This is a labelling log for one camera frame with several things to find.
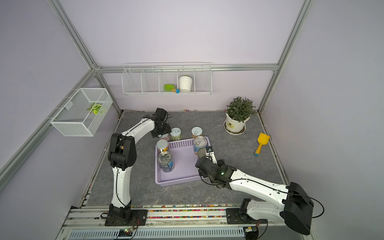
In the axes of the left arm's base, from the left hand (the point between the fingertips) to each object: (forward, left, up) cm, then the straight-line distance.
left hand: (165, 132), depth 101 cm
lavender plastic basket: (-27, -13, -4) cm, 30 cm away
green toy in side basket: (0, +34, +25) cm, 42 cm away
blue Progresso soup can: (-24, -2, +5) cm, 25 cm away
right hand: (-27, -26, +5) cm, 38 cm away
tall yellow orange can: (-15, -1, +8) cm, 17 cm away
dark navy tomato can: (-21, -23, +6) cm, 31 cm away
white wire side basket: (+2, +43, +21) cm, 47 cm away
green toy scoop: (+22, -5, +21) cm, 30 cm away
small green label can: (-2, -7, -1) cm, 8 cm away
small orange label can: (-1, -21, 0) cm, 21 cm away
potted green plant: (+3, -49, +12) cm, 51 cm away
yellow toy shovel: (-8, -67, -4) cm, 68 cm away
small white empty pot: (+18, -16, +26) cm, 36 cm away
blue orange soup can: (-13, -22, +6) cm, 27 cm away
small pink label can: (-3, -2, -2) cm, 4 cm away
